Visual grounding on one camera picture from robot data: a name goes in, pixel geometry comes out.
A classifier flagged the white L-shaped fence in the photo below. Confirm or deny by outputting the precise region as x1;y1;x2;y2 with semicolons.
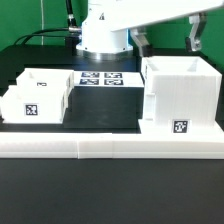
0;132;224;159

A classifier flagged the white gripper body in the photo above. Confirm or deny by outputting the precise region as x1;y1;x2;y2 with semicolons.
109;0;224;31

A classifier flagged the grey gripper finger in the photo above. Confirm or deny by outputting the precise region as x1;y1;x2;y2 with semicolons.
130;28;153;57
185;12;206;52

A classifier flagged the white front drawer box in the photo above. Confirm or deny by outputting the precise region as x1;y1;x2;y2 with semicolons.
0;85;68;124

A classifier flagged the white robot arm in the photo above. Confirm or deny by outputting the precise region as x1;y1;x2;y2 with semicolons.
77;0;224;60

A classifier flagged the white rear drawer box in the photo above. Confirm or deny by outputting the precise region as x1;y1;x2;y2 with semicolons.
16;68;74;95

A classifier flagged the white drawer box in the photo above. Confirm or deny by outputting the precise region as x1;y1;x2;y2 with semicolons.
0;85;68;124
16;68;74;95

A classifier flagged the white drawer cabinet frame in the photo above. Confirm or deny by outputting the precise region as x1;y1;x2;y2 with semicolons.
139;56;222;134

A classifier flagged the white fiducial marker sheet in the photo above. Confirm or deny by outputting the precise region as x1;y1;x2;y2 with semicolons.
74;71;144;88

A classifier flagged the black cable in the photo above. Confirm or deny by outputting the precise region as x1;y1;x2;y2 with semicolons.
13;0;83;46

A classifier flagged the white thin cable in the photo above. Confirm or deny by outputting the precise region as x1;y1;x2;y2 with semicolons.
40;0;45;46

